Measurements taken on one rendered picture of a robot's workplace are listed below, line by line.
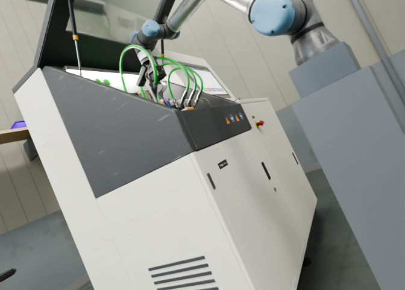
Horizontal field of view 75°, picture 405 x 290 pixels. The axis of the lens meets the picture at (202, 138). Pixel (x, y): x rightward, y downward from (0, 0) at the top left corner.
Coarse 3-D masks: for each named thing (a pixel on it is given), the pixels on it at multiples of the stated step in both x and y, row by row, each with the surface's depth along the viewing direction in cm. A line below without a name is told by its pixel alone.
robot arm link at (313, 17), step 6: (306, 0) 86; (312, 0) 89; (306, 6) 83; (312, 6) 86; (306, 12) 83; (312, 12) 86; (306, 18) 84; (312, 18) 86; (318, 18) 86; (306, 24) 86; (312, 24) 85; (300, 30) 87; (288, 36) 92; (294, 36) 89
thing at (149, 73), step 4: (152, 56) 134; (156, 56) 136; (144, 60) 134; (148, 60) 136; (156, 60) 135; (144, 64) 137; (148, 64) 138; (156, 64) 133; (148, 68) 136; (152, 68) 132; (156, 68) 132; (160, 68) 135; (148, 72) 134; (152, 72) 134; (160, 72) 134; (164, 72) 136; (148, 76) 134; (152, 76) 135; (160, 76) 134; (164, 76) 136; (152, 80) 135
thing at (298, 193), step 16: (160, 64) 176; (208, 64) 235; (176, 80) 172; (256, 112) 172; (272, 112) 207; (256, 128) 159; (272, 128) 188; (272, 144) 172; (288, 144) 205; (272, 160) 158; (288, 160) 186; (288, 176) 171; (304, 176) 206; (288, 192) 158; (304, 192) 187; (304, 208) 171; (304, 224) 159
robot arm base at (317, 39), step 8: (320, 24) 86; (304, 32) 86; (312, 32) 85; (320, 32) 85; (328, 32) 86; (296, 40) 89; (304, 40) 86; (312, 40) 85; (320, 40) 84; (328, 40) 84; (336, 40) 84; (296, 48) 90; (304, 48) 86; (312, 48) 84; (320, 48) 83; (328, 48) 83; (296, 56) 91; (304, 56) 86; (312, 56) 85; (296, 64) 92
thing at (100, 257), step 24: (24, 96) 134; (48, 96) 125; (48, 120) 127; (48, 144) 130; (72, 144) 122; (48, 168) 133; (72, 168) 124; (72, 192) 127; (72, 216) 130; (96, 216) 121; (96, 240) 124; (96, 264) 127; (120, 264) 119; (96, 288) 130; (120, 288) 121
